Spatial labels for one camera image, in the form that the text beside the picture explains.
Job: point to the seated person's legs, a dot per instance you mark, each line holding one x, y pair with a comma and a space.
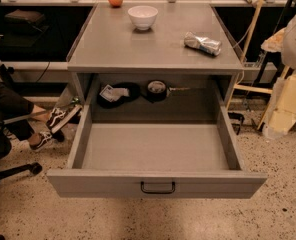
13, 105

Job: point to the grey cabinet with top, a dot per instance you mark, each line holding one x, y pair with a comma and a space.
112, 50

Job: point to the black sneaker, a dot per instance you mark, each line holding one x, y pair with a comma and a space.
41, 139
60, 117

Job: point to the black sneaker lower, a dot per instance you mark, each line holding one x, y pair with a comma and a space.
41, 139

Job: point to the white ceramic bowl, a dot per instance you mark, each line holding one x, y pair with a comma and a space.
142, 17

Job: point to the open grey top drawer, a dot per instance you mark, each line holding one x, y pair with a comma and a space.
111, 160

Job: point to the wooden easel frame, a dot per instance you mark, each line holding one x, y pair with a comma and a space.
263, 26

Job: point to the dark box on shelf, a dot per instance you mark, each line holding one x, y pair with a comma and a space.
24, 17

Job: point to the black drawer handle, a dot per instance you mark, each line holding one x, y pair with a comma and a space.
158, 188

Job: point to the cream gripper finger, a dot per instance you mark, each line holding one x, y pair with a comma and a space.
281, 113

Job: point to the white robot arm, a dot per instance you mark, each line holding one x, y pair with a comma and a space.
288, 47

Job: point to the black office chair base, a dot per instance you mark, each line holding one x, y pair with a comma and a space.
5, 148

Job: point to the black sneaker upper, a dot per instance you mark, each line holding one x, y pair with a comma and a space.
60, 117

